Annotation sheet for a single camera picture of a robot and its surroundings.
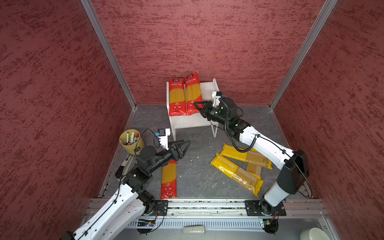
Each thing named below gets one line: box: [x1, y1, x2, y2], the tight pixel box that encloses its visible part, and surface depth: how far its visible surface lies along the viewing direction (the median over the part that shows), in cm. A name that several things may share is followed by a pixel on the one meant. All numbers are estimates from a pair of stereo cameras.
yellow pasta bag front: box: [210, 152, 264, 196], surface depth 85 cm
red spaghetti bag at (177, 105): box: [168, 78, 188, 117], surface depth 77 cm
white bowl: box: [299, 227, 331, 240], surface depth 62 cm
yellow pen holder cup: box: [119, 129, 145, 156], surface depth 90 cm
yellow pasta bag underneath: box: [246, 163, 262, 180], surface depth 87 cm
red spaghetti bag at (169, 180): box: [161, 159, 178, 199], surface depth 83 cm
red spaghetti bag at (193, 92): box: [185, 71, 203, 116], surface depth 77 cm
